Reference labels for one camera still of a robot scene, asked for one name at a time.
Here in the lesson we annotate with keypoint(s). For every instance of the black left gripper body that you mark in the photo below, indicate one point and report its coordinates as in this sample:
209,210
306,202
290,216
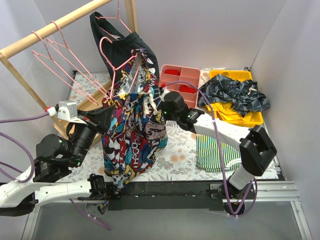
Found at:
94,123

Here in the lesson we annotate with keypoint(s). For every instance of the colourful comic print shorts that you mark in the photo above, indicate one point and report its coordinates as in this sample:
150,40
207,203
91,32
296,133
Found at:
138,128

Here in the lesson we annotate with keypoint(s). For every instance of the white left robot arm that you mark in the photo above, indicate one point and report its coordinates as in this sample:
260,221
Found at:
55,156

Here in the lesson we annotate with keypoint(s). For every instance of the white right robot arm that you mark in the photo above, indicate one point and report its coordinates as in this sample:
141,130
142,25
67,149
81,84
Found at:
254,144

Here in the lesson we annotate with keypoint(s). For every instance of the green white striped shorts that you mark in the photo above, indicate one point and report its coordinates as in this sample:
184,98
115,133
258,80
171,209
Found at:
208,155

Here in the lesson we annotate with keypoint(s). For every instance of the black shorts on hanger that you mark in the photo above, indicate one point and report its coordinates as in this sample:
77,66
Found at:
118,48

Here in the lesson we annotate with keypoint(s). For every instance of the dark patterned shorts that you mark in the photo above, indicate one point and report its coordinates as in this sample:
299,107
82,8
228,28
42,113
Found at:
244,95

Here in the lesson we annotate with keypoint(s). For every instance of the red sock middle compartment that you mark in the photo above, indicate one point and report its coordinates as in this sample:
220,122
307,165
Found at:
187,89

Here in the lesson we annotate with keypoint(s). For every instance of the red sock compartment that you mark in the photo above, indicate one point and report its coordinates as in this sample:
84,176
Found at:
187,89
174,72

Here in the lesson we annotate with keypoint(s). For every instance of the pink divided organizer box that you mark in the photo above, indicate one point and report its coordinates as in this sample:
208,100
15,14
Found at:
188,76

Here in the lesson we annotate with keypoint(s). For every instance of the red sock upper compartment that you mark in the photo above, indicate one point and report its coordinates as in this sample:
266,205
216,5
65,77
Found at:
174,72

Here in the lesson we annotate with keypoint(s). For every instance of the floral table mat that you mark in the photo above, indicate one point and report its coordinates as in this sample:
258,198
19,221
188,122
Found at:
176,162

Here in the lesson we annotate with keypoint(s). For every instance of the yellow plastic tray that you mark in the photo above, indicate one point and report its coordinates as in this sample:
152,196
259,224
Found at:
240,75

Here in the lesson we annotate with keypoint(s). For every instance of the wooden clothes rack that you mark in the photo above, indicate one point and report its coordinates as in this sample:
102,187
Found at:
32,39

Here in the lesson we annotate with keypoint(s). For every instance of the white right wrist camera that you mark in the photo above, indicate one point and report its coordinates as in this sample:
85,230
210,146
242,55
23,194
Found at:
163,91

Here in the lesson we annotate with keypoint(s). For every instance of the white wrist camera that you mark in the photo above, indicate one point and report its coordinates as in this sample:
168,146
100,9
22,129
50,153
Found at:
67,111
163,91

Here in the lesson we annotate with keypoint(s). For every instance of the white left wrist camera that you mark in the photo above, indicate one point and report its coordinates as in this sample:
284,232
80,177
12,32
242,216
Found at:
67,111

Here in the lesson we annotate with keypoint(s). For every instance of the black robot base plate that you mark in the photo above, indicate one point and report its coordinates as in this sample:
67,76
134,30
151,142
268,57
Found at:
160,195

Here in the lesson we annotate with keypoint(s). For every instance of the pink wire hanger with shorts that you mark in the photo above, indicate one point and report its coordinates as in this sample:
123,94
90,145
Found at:
120,22

